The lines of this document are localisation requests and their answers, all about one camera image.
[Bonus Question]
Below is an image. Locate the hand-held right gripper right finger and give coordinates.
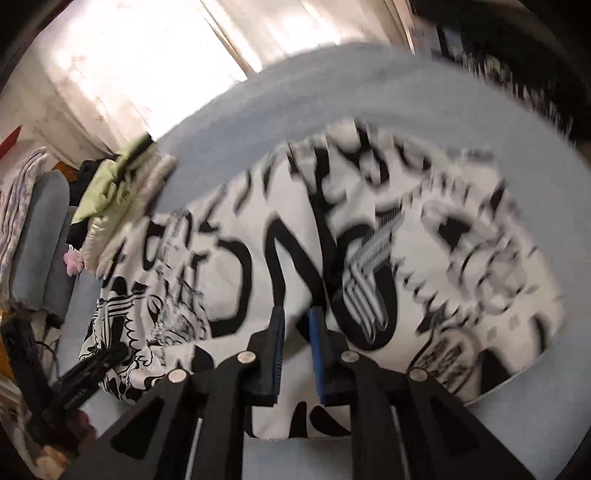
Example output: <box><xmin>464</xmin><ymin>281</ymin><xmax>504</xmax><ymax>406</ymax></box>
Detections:
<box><xmin>308</xmin><ymin>307</ymin><xmax>536</xmax><ymax>480</ymax></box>

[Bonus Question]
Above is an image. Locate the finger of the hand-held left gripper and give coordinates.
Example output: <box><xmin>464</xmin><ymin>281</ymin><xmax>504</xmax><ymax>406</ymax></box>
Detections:
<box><xmin>90</xmin><ymin>344</ymin><xmax>127</xmax><ymax>372</ymax></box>

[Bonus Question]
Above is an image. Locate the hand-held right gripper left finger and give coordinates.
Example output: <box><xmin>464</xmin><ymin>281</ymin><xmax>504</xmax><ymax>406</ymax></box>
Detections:
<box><xmin>60</xmin><ymin>305</ymin><xmax>284</xmax><ymax>480</ymax></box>

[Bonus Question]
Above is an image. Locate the black white patterned shirt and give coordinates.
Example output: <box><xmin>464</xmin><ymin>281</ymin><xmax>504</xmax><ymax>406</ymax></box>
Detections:
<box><xmin>78</xmin><ymin>117</ymin><xmax>566</xmax><ymax>439</ymax></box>

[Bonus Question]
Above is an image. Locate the folded black garment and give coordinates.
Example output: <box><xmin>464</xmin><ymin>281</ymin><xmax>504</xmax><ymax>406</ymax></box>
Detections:
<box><xmin>66</xmin><ymin>220</ymin><xmax>95</xmax><ymax>247</ymax></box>

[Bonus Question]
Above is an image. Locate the folded blue blanket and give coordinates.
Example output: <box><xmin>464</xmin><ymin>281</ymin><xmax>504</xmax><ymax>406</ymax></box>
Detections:
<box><xmin>11</xmin><ymin>171</ymin><xmax>77</xmax><ymax>317</ymax></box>

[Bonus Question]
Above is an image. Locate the white puffy jacket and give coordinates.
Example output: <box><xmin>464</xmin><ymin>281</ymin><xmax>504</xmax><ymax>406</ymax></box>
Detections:
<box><xmin>83</xmin><ymin>154</ymin><xmax>180</xmax><ymax>273</ymax></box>

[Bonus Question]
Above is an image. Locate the light green garment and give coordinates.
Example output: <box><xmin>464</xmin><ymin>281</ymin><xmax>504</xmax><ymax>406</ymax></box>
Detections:
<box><xmin>73</xmin><ymin>133</ymin><xmax>155</xmax><ymax>222</ymax></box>

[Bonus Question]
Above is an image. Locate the floral purple blanket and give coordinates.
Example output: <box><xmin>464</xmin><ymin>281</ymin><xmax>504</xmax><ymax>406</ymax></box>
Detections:
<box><xmin>0</xmin><ymin>148</ymin><xmax>49</xmax><ymax>282</ymax></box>

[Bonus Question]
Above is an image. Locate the black knit garment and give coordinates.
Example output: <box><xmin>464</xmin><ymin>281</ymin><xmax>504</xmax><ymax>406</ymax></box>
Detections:
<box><xmin>74</xmin><ymin>157</ymin><xmax>118</xmax><ymax>195</ymax></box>

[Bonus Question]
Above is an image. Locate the blue bed blanket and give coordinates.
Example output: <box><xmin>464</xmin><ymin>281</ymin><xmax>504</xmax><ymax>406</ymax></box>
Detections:
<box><xmin>60</xmin><ymin>41</ymin><xmax>591</xmax><ymax>480</ymax></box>

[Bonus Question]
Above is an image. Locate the white leaf-print curtain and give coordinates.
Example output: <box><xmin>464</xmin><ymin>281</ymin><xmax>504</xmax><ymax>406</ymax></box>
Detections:
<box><xmin>28</xmin><ymin>0</ymin><xmax>254</xmax><ymax>153</ymax></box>
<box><xmin>203</xmin><ymin>0</ymin><xmax>411</xmax><ymax>77</ymax></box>

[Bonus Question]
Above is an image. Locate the white cardboard box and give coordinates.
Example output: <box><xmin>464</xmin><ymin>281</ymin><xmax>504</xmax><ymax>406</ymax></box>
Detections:
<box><xmin>409</xmin><ymin>23</ymin><xmax>444</xmax><ymax>61</ymax></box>

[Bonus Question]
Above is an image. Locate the red wall decoration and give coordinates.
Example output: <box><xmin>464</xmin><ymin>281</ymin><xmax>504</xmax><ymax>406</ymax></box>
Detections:
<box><xmin>0</xmin><ymin>124</ymin><xmax>22</xmax><ymax>158</ymax></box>

